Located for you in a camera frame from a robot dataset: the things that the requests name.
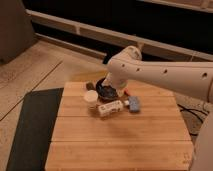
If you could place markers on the black floor mat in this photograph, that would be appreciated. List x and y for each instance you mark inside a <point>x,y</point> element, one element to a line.
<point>34,130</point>

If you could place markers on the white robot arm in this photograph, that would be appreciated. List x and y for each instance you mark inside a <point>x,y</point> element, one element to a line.
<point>194,79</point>

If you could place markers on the white paper cup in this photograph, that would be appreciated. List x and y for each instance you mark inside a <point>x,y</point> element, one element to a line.
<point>91,98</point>

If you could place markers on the white plastic bottle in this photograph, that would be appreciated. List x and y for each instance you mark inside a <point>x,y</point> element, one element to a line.
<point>111,107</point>

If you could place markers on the small dark brown block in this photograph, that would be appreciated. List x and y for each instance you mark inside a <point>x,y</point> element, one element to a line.
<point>90,86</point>

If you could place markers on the white shelf rail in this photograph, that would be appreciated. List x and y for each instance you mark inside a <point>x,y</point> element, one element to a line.
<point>151,47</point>

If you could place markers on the dark ceramic bowl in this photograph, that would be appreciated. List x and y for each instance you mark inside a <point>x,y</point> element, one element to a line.
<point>106,93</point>

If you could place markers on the blue sponge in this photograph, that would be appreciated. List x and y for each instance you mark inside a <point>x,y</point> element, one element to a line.
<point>134,104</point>

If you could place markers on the brown cushioned chair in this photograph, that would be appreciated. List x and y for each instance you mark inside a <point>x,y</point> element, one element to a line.
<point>16,31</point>

